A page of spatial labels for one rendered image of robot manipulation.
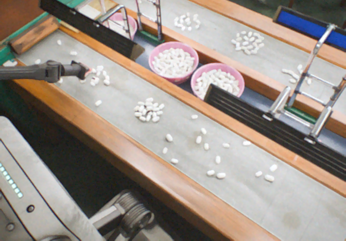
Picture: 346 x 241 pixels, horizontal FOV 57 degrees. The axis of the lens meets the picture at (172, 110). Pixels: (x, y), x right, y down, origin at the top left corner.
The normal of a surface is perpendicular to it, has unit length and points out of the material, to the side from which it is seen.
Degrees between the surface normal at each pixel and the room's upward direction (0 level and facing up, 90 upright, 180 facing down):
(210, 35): 0
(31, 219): 0
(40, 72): 70
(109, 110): 0
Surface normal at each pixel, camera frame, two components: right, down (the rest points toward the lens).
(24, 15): 0.79, 0.48
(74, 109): -0.03, -0.58
